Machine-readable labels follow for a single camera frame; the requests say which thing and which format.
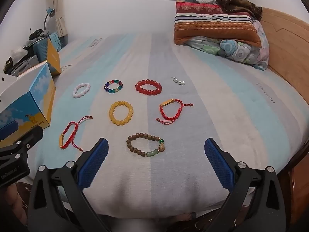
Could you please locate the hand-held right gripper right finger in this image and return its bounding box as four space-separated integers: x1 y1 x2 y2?
204 138 286 232

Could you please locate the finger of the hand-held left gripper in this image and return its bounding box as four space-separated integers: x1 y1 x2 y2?
0 120 18 139
0 126 44 155

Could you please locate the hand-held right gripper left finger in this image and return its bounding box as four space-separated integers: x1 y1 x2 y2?
27 137 110 232

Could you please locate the red cord bracelet gold tube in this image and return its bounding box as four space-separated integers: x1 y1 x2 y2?
156 98 194 123
58 116 93 152

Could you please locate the white cardboard box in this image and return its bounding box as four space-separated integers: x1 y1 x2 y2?
0 39 62 132

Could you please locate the brown wooden bead bracelet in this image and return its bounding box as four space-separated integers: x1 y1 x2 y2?
126 133 166 157

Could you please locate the yellow bead bracelet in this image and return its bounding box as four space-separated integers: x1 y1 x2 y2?
108 101 134 125

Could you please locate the white bead bracelet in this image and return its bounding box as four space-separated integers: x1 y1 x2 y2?
73 82 91 99

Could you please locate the multicolour glass bead bracelet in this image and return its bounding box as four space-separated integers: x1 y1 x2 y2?
104 79 123 94

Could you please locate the red bead bracelet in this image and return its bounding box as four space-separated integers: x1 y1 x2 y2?
135 79 163 96

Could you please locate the striped pastel bed sheet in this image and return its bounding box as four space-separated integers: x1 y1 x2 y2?
31 32 305 220

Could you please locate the grey hard case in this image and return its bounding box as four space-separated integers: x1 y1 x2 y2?
3 54 41 76

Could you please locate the teal storage box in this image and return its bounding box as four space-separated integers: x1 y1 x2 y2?
31 39 52 63

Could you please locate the black clutter pile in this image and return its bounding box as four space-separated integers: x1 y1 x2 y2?
28 28 50 41

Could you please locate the floral folded quilt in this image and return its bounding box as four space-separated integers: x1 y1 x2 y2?
182 19 270 71

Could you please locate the blue desk lamp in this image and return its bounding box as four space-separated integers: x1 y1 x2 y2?
43 7 55 33

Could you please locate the beige curtain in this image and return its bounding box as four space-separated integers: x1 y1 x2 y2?
47 0 69 39

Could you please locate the striped orange pillow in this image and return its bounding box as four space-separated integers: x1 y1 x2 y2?
173 0 262 48

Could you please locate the wooden bed frame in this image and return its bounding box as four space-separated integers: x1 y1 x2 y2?
259 7 309 226

